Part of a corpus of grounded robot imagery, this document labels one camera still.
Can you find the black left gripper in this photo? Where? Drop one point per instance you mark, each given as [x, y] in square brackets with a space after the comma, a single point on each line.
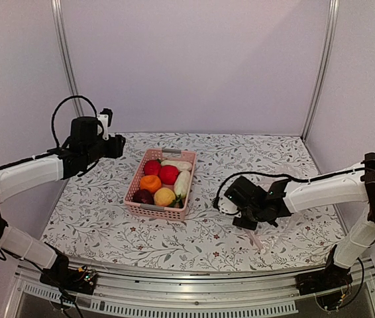
[116, 146]

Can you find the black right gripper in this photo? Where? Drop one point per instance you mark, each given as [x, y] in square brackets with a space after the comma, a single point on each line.
[243, 224]

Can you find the clear zip top bag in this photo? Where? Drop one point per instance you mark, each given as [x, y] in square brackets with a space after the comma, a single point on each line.
[268, 239]

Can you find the red toy fruit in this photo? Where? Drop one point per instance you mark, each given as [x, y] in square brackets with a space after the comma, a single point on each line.
[168, 174]
[152, 168]

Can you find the orange toy fruit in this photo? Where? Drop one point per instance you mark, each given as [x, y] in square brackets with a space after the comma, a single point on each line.
[151, 183]

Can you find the red toy fruit front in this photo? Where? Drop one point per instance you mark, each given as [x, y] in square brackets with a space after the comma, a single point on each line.
[168, 174]

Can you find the yellow toy fruit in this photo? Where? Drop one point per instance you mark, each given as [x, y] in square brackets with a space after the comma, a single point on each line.
[164, 197]

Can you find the pink perforated plastic basket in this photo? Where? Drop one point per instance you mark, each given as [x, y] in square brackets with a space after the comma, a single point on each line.
[178, 210]

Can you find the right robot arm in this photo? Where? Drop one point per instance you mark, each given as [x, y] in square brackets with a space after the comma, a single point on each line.
[287, 195]

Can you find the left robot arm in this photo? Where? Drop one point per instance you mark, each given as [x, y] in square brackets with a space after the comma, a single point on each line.
[88, 142]

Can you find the dark purple toy fruit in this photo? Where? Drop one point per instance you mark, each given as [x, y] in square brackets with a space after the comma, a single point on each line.
[143, 196]

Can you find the white toy vegetable front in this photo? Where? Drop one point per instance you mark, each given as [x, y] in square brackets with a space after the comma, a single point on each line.
[182, 183]

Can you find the white toy vegetable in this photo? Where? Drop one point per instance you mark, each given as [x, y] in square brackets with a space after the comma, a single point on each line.
[180, 165]
[182, 183]

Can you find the floral patterned table mat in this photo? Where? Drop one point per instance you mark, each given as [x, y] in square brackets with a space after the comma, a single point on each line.
[91, 220]

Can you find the white toy vegetable rear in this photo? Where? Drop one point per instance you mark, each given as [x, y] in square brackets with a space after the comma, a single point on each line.
[180, 165]

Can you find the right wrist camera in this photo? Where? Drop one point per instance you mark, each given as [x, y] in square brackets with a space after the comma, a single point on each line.
[225, 207]

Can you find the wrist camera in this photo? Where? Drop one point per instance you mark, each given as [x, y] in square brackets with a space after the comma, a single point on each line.
[105, 119]
[225, 207]

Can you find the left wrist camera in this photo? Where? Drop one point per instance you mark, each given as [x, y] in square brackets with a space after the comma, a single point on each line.
[105, 119]

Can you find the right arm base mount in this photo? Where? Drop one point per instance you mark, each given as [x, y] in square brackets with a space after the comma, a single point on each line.
[330, 277]

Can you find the left aluminium frame post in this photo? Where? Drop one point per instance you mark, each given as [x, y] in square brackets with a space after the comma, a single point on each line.
[58, 16]

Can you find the aluminium frame post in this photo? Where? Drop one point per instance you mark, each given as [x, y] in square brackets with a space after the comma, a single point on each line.
[322, 70]
[58, 16]

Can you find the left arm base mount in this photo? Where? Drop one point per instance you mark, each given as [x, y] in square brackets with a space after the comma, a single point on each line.
[82, 280]

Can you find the aluminium front rail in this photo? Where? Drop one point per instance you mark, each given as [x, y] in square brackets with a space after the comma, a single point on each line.
[130, 291]

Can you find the right aluminium frame post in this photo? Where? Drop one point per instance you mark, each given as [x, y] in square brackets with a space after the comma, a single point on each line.
[322, 70]

